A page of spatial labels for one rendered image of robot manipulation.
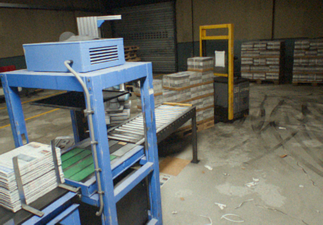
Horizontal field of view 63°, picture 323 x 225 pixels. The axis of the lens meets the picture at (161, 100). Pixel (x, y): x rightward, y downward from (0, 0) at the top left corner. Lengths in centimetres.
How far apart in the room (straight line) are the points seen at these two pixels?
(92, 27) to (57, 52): 177
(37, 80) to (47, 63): 15
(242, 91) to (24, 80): 419
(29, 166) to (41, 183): 16
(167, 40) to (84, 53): 998
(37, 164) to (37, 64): 74
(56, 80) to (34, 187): 69
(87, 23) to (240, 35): 771
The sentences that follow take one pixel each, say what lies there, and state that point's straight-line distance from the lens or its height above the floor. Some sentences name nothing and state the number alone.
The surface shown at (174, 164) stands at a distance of 378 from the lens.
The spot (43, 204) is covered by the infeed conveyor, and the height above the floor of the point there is 80.
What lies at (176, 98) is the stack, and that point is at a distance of 436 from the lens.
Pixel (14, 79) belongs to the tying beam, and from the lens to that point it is 224.
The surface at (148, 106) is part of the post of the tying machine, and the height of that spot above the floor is 120.
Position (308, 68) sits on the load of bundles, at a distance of 877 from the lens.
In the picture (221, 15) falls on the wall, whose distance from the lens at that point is 1085.
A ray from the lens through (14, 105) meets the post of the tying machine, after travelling 236.
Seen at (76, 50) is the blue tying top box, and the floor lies 169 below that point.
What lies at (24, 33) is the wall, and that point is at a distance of 1048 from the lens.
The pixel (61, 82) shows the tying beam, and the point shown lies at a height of 150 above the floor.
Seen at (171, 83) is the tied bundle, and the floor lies 95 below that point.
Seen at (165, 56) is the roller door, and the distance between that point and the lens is 1183.
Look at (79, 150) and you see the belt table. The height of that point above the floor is 80.
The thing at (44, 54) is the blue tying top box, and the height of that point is 168.
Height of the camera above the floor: 177
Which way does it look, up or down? 14 degrees down
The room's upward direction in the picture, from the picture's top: 4 degrees counter-clockwise
